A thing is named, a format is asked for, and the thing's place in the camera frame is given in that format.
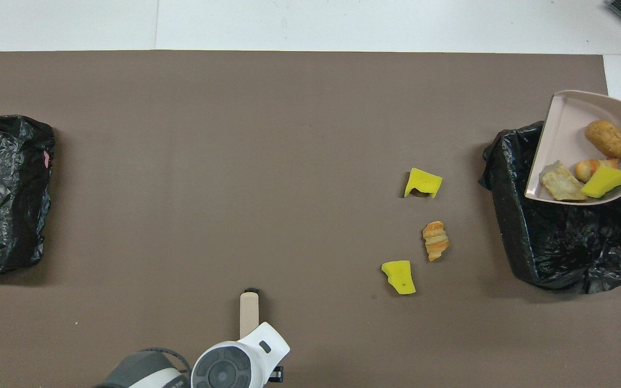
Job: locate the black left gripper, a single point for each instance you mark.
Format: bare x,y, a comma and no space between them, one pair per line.
276,374

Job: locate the beige brush with black bristles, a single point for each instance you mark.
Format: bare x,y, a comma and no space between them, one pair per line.
248,315

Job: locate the pale greenish bread chunk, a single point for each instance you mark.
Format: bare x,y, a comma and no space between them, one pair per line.
561,184

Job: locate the tan bread chunk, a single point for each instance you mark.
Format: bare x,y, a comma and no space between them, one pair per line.
588,168

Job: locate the beige plastic dustpan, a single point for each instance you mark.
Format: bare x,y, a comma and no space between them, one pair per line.
569,129

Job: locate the small yellow sponge wedge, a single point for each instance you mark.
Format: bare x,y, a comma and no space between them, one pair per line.
607,181

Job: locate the brown bread roll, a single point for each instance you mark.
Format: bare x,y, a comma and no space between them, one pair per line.
607,139

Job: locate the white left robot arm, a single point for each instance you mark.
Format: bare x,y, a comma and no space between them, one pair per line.
224,366

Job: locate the bin lined with black bag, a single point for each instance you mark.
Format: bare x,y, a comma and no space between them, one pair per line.
574,242

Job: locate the black-bagged bin with pink tag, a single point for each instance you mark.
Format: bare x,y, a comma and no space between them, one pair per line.
3,194

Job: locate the yellow sponge piece with hole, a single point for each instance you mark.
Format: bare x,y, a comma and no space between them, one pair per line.
398,276

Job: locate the striped croissant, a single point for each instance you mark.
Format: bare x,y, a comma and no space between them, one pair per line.
435,241

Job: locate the brown table mat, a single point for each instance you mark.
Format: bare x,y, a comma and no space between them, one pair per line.
235,161

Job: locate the notched yellow sponge piece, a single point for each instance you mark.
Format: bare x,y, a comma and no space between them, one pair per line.
423,182

